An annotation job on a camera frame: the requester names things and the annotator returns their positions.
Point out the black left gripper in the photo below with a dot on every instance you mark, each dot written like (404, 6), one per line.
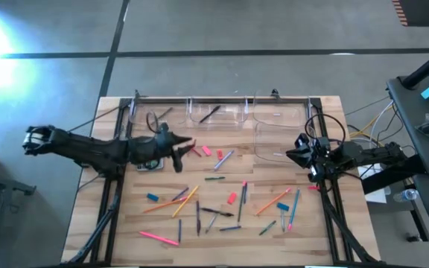
(162, 145)

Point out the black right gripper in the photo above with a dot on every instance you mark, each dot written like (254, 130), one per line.
(320, 156)

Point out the red crayon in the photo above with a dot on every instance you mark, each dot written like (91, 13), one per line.
(196, 152)

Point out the green pencil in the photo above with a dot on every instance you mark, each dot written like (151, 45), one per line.
(163, 113)

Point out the slim black pen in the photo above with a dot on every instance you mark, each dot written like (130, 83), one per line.
(210, 114)

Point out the dark green crayon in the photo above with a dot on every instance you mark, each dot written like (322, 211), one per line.
(214, 178)

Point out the orange pencil pink eraser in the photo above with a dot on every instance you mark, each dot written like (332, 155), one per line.
(162, 205)
(274, 201)

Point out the blue pencil pink eraser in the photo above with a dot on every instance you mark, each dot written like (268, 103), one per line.
(293, 210)

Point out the yellow pencil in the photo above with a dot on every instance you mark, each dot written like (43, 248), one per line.
(185, 201)

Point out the light grey pen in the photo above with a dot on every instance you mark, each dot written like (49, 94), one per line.
(283, 220)

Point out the dark blue crayon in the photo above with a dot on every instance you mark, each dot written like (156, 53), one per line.
(246, 193)
(179, 231)

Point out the red eraser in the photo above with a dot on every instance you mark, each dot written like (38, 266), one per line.
(219, 155)
(232, 198)

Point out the blue Madisi crayon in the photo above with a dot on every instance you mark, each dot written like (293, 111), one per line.
(230, 228)

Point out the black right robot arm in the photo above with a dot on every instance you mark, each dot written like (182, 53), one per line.
(367, 154)

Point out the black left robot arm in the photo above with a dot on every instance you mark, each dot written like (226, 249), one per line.
(88, 149)

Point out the clear plastic bin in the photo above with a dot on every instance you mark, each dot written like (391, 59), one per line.
(296, 111)
(266, 141)
(140, 124)
(233, 124)

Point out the grey desk calculator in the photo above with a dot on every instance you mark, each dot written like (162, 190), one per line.
(140, 167)

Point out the purple click pen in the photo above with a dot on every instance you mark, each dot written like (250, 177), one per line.
(198, 219)

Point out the grey pencil pink eraser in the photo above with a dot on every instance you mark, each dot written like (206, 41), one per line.
(240, 204)

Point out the white paper sheet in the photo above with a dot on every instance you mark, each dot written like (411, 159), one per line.
(374, 193)

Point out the grey crayon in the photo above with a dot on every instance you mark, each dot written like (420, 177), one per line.
(211, 223)

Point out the black slanted bar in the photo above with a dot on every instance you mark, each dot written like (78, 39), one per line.
(393, 175)

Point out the clear water bottle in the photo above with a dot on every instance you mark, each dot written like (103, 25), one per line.
(406, 195)

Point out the small black floor object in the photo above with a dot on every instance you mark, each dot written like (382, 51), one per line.
(413, 237)

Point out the black pole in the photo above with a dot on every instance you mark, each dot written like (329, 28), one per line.
(426, 67)

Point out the black mat striped border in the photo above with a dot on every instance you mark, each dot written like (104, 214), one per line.
(423, 13)

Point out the black frame clamp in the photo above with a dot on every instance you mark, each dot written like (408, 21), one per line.
(137, 94)
(274, 94)

